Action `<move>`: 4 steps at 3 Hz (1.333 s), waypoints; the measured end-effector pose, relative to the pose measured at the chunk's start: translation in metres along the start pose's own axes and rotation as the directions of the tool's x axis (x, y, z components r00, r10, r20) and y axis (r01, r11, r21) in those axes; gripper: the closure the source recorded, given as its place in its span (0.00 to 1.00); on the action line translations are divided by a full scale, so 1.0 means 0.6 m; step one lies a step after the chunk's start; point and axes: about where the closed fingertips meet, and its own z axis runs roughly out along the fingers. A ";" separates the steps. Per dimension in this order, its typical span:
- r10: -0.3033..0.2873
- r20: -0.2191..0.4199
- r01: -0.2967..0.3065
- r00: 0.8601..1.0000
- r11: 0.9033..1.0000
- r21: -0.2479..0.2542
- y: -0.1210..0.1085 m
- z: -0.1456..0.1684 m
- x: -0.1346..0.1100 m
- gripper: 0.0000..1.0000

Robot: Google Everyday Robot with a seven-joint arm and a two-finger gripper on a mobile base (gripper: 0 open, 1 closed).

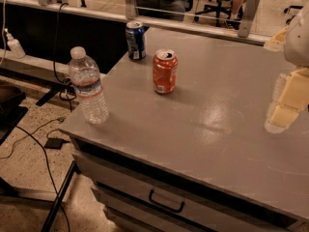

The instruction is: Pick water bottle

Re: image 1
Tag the orange soda can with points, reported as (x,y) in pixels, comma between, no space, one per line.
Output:
(165,63)

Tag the blue soda can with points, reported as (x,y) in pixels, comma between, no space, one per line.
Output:
(135,38)

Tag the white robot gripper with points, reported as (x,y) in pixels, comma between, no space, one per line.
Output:
(298,41)

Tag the black office chair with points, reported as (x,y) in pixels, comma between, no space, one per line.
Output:
(223,6)

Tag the grey drawer with handle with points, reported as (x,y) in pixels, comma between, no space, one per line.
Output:
(144,198)

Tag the black power adapter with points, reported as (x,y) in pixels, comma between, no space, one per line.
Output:
(54,143)

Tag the clear plastic water bottle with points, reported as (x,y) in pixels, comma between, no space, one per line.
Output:
(85,79)

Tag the metal railing frame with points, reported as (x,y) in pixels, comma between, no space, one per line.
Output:
(127,10)

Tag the black stand on left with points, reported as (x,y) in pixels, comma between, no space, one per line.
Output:
(10,110)

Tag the black drawer handle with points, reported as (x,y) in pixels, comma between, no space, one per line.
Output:
(166,200)

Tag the small white spray bottle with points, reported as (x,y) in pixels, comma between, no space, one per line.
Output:
(14,45)

